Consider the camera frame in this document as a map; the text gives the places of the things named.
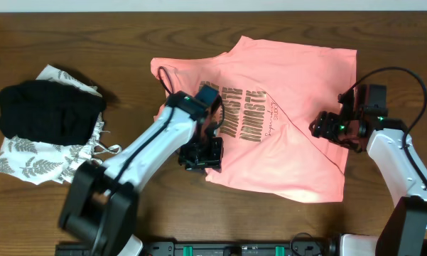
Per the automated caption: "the pink cloth garment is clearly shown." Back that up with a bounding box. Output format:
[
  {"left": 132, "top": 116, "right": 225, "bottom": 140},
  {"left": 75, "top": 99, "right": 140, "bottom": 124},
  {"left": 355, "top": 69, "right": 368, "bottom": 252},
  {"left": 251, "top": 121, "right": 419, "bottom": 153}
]
[{"left": 151, "top": 36, "right": 357, "bottom": 203}]

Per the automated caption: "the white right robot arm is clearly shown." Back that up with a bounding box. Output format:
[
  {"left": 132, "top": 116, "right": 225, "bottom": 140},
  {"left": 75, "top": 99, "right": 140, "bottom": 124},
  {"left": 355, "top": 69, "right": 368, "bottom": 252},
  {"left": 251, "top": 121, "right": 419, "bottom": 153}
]
[{"left": 309, "top": 85, "right": 427, "bottom": 256}]

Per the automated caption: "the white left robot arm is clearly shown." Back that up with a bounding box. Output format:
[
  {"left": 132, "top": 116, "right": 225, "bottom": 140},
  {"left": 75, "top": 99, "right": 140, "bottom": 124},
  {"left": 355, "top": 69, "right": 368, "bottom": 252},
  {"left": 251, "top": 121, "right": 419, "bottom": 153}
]
[{"left": 55, "top": 85, "right": 223, "bottom": 256}]

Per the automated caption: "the black folded garment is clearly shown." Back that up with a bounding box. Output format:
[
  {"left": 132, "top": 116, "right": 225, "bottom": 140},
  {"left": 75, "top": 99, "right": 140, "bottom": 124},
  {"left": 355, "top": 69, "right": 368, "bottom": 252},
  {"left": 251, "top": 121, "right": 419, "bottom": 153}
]
[{"left": 0, "top": 80, "right": 106, "bottom": 146}]

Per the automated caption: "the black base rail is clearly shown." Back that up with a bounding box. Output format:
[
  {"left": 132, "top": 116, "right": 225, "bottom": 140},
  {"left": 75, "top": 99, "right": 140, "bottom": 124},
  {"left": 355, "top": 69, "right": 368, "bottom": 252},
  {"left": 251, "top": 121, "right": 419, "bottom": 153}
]
[{"left": 55, "top": 233, "right": 377, "bottom": 256}]

